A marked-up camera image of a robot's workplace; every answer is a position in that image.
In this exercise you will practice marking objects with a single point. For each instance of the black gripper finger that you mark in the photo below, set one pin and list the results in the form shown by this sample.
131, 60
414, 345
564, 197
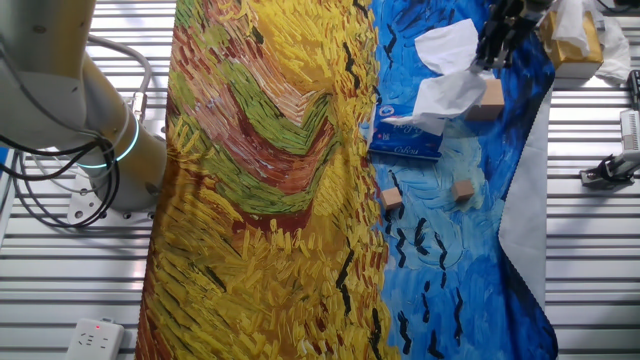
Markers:
505, 50
486, 47

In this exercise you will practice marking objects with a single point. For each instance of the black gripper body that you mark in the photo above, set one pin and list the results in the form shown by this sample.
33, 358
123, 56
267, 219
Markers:
510, 17

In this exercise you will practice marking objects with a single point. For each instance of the white napkin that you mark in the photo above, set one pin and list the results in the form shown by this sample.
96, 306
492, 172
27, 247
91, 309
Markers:
447, 95
442, 42

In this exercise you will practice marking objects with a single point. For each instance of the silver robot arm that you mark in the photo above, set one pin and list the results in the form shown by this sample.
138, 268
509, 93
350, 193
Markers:
50, 100

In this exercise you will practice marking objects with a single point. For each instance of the large wooden cube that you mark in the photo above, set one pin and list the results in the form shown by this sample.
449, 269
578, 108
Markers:
494, 102

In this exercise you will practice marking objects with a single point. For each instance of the gold paper pack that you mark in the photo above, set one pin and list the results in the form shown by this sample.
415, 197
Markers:
572, 50

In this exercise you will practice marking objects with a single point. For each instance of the cardboard box with plastic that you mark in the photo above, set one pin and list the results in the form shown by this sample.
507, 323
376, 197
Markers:
615, 55

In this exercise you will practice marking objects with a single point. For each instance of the blue tissue pack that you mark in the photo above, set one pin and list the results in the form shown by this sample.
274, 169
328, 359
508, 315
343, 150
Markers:
400, 146

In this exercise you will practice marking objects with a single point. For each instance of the black device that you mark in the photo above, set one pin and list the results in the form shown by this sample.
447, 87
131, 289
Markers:
635, 90

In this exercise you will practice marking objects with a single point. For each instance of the small wooden cube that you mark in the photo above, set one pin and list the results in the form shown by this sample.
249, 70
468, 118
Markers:
391, 199
463, 190

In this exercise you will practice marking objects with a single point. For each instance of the black table clamp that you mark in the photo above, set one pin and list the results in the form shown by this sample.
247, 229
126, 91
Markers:
602, 172

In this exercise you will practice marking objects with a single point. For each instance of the painted wheatfield tablecloth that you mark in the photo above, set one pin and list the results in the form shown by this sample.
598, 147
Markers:
260, 225

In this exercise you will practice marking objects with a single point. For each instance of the white power strip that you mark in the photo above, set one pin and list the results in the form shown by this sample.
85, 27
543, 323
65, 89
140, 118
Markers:
94, 341

